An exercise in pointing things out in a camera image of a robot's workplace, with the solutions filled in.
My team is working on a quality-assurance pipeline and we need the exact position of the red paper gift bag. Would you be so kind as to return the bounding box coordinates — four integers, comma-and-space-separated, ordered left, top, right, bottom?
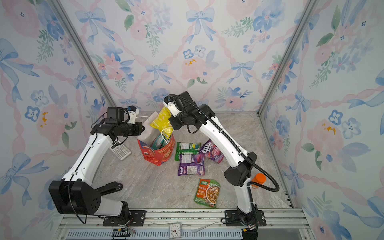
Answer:
138, 112, 176, 166

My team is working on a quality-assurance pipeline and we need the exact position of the yellow snack packet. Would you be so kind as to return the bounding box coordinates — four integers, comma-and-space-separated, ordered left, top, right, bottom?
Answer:
150, 107, 174, 139

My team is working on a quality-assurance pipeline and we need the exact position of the green snack packet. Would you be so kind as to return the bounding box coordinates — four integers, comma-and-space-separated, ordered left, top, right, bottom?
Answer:
175, 142, 201, 161

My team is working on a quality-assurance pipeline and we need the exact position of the teal snack packet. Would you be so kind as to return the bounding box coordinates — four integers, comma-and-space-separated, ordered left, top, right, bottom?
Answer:
151, 134, 169, 150

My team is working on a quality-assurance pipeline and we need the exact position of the purple Fox's candy bag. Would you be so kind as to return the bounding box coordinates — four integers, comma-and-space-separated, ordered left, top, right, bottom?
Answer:
199, 140, 224, 164

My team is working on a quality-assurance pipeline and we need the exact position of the purple snack packet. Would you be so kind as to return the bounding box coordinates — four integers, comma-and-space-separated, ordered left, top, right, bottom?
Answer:
178, 154, 205, 176

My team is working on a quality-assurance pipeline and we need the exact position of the green noodle packet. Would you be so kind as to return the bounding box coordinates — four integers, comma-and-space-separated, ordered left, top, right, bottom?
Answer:
194, 179, 221, 208

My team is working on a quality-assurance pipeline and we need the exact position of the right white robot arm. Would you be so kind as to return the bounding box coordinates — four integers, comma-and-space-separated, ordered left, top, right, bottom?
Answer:
195, 117, 257, 215

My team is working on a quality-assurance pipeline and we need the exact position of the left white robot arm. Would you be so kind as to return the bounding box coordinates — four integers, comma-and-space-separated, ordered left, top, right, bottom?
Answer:
49, 122, 145, 220

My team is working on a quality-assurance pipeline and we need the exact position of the white calculator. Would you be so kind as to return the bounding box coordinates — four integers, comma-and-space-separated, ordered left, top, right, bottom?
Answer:
110, 144, 132, 161

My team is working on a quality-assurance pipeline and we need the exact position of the black stapler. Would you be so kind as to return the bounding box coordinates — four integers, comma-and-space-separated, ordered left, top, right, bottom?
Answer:
96, 182, 124, 196

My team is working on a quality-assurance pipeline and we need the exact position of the orange cap bottle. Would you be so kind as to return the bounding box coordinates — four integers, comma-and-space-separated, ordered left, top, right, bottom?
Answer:
252, 173, 267, 185

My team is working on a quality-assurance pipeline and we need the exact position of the small white clock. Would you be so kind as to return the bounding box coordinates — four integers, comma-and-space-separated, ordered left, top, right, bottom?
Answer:
169, 223, 183, 240

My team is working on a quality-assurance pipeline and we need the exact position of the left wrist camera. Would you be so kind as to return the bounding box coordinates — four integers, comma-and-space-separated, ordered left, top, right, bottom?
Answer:
105, 106, 140, 125

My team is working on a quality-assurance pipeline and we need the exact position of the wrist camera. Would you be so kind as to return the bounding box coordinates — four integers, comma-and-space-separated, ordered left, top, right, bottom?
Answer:
105, 106, 140, 125
164, 91, 194, 117

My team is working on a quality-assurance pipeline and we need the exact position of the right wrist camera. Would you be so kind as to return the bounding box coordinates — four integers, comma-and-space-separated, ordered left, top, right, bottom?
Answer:
164, 91, 194, 117

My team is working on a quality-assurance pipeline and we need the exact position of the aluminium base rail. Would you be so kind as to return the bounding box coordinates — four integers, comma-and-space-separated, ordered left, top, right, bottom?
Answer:
53, 209, 315, 240

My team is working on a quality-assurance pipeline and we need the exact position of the black corrugated cable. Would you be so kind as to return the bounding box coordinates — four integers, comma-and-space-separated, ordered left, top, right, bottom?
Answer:
167, 93, 280, 193

